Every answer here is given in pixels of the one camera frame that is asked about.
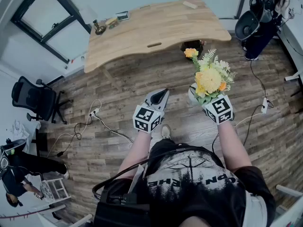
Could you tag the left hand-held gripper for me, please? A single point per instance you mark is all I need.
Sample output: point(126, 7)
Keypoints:
point(146, 117)

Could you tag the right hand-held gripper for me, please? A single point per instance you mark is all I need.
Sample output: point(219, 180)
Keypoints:
point(220, 110)

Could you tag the yellow flowers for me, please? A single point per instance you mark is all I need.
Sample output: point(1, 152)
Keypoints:
point(209, 79)

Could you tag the person's left forearm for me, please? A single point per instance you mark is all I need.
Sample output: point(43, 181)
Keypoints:
point(135, 152)

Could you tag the person's right forearm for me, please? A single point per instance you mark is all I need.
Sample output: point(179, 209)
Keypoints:
point(233, 148)

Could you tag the wooden desk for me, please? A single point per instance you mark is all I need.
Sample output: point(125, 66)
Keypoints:
point(154, 29)

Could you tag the black glasses on desk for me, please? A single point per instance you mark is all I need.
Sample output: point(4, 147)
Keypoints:
point(99, 28)

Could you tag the white side desk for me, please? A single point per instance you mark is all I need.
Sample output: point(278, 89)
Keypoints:
point(293, 32)

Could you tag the person's beige shoe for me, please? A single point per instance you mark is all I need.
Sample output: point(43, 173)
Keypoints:
point(165, 131)

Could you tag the white power strip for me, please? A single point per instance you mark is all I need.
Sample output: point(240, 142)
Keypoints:
point(94, 113)
point(265, 105)

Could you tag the light wooden block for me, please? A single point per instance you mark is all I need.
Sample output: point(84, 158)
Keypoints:
point(189, 4)

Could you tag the green book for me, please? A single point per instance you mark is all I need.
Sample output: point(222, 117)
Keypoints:
point(123, 16)

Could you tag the person's black printed t-shirt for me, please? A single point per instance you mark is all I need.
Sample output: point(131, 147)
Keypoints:
point(196, 185)

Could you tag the black waist bag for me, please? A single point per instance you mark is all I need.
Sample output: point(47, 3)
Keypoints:
point(118, 209)

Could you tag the black office chair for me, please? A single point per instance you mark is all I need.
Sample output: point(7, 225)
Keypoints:
point(35, 98)

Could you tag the white crumpled cloth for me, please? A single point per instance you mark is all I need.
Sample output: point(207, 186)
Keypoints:
point(20, 130)

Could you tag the white stool frame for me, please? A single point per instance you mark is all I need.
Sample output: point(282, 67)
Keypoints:
point(56, 189)

